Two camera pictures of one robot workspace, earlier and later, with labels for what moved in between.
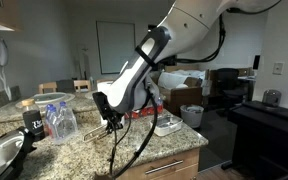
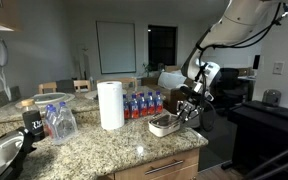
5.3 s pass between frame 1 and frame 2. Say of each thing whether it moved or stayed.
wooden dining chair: stayed
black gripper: moved
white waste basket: stayed
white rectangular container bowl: stayed
